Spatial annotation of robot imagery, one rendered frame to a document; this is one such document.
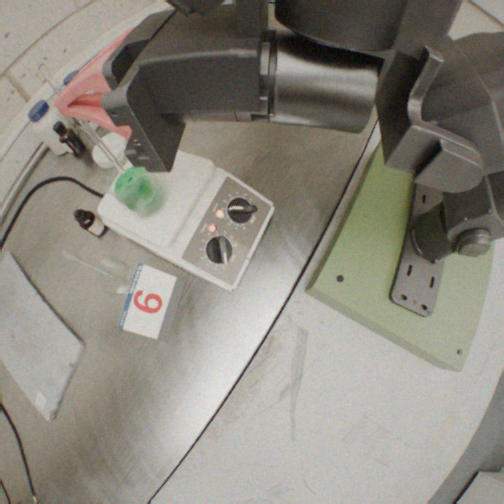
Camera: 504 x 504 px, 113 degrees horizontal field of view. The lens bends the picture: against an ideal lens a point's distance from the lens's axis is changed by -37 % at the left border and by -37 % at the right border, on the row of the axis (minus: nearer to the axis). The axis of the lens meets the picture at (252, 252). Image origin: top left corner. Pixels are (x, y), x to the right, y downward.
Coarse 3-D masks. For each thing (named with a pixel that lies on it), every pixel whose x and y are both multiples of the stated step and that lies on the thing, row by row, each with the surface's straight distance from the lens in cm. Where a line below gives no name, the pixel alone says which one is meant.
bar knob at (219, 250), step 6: (210, 240) 31; (216, 240) 30; (222, 240) 30; (228, 240) 31; (210, 246) 30; (216, 246) 30; (222, 246) 29; (228, 246) 31; (210, 252) 30; (216, 252) 31; (222, 252) 29; (228, 252) 31; (210, 258) 30; (216, 258) 31; (222, 258) 29; (228, 258) 30
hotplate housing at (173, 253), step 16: (224, 176) 33; (208, 192) 32; (256, 192) 35; (192, 208) 31; (272, 208) 35; (112, 224) 36; (192, 224) 31; (144, 240) 32; (176, 240) 30; (256, 240) 34; (160, 256) 36; (176, 256) 30; (192, 272) 33; (240, 272) 33; (224, 288) 32
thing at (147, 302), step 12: (144, 276) 35; (156, 276) 35; (144, 288) 35; (156, 288) 36; (168, 288) 36; (132, 300) 35; (144, 300) 35; (156, 300) 36; (132, 312) 35; (144, 312) 36; (156, 312) 36; (132, 324) 36; (144, 324) 36; (156, 324) 36
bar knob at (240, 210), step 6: (240, 198) 33; (234, 204) 31; (240, 204) 31; (246, 204) 33; (228, 210) 32; (234, 210) 30; (240, 210) 31; (246, 210) 31; (252, 210) 31; (234, 216) 32; (240, 216) 32; (246, 216) 32; (240, 222) 32
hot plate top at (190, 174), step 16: (176, 160) 33; (192, 160) 33; (208, 160) 32; (160, 176) 33; (176, 176) 32; (192, 176) 31; (208, 176) 31; (176, 192) 31; (192, 192) 30; (112, 208) 34; (176, 208) 30; (128, 224) 31; (144, 224) 30; (160, 224) 30; (176, 224) 29; (160, 240) 29
